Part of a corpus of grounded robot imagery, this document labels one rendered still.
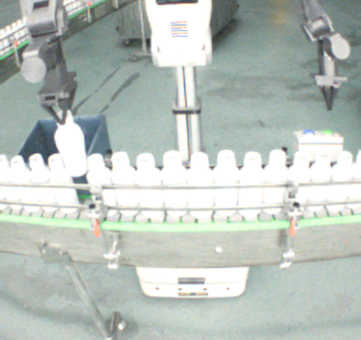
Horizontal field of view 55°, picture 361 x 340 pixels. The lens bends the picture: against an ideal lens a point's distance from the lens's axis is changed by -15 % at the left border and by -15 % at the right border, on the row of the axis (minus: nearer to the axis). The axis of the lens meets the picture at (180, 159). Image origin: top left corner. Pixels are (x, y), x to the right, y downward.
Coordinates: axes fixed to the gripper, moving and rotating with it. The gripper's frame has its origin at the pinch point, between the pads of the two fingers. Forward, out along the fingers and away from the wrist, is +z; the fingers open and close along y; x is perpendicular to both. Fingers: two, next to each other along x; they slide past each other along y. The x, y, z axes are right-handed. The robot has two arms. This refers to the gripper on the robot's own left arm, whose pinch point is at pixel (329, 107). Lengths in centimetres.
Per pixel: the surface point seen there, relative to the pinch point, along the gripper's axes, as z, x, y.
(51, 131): 14, 45, -100
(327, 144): 9.6, -3.5, -1.3
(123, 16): -62, 376, -143
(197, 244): 32, -14, -37
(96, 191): 15, -21, -59
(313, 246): 35.8, -13.2, -5.3
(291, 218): 20.8, -25.0, -15.4
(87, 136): 18, 46, -83
